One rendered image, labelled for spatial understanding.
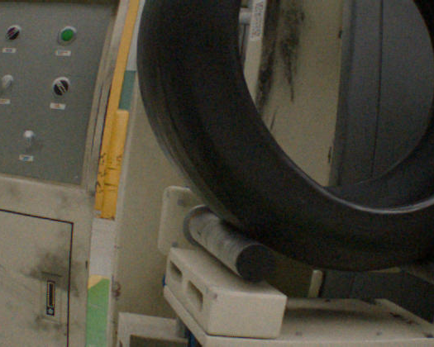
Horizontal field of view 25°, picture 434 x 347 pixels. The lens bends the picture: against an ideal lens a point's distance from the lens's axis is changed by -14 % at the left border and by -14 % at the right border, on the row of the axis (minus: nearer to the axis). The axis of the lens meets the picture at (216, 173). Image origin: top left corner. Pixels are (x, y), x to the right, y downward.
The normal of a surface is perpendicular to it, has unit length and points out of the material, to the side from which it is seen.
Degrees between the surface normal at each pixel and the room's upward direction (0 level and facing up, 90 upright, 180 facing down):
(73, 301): 90
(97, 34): 90
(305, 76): 90
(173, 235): 90
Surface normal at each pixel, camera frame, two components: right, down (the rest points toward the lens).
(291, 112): 0.18, 0.07
